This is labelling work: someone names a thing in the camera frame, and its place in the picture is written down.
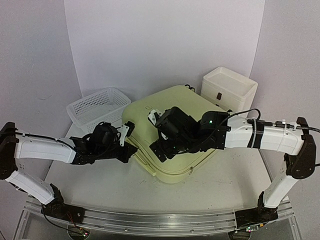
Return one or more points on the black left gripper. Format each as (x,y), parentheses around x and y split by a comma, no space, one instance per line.
(129,149)

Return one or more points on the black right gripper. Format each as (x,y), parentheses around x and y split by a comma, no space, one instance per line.
(160,148)

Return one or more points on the pale green hard-shell suitcase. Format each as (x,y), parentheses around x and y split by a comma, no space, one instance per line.
(144,134)

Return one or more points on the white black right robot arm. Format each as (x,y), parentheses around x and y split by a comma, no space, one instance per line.
(294,140)

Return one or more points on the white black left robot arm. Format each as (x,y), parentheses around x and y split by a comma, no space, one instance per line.
(15,147)

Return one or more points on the white three-drawer storage cabinet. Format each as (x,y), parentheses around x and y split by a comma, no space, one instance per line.
(228,89)

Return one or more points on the white perforated plastic basket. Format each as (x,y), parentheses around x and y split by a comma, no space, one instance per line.
(106,105)

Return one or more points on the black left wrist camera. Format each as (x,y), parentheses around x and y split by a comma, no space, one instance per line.
(103,134)

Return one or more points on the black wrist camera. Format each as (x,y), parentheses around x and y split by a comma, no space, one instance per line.
(174,124)
(103,134)

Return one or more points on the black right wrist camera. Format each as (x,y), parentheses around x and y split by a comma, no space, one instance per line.
(174,124)

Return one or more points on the aluminium front mounting rail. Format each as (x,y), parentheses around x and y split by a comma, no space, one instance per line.
(102,224)

